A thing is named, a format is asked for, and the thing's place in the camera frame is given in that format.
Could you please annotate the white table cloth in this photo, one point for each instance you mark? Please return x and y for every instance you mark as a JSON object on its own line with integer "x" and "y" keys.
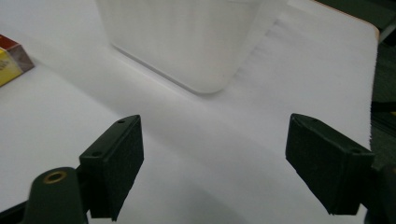
{"x": 305, "y": 84}

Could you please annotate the white plastic bin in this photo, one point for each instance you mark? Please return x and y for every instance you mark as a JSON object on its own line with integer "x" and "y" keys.
{"x": 183, "y": 40}

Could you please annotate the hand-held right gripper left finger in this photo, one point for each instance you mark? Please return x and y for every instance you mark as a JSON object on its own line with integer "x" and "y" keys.
{"x": 113, "y": 165}

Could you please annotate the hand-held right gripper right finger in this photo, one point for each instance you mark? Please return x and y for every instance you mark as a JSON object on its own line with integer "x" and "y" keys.
{"x": 327, "y": 161}

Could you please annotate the yellow and red box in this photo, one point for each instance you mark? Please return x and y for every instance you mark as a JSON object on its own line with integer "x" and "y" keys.
{"x": 11, "y": 60}

